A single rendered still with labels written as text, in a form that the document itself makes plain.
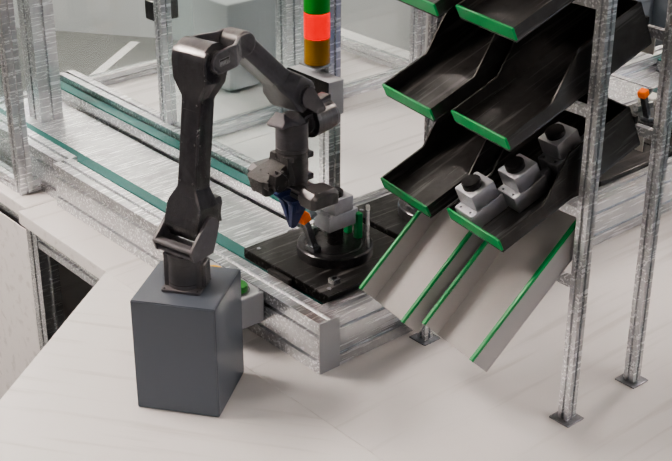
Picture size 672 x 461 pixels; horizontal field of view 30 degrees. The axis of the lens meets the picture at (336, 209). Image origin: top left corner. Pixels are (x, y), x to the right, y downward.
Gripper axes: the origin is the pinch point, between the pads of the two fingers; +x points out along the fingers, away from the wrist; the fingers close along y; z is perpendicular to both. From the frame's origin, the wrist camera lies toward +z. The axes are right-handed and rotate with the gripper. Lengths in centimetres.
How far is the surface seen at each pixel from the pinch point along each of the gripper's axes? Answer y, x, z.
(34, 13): -105, -10, -7
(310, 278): 5.1, 11.6, 0.1
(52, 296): -70, 43, 13
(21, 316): -84, 54, 14
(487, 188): 41.6, -17.5, -4.0
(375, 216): -6.2, 11.5, -25.6
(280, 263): -2.8, 11.6, 0.6
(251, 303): 2.1, 14.0, 10.9
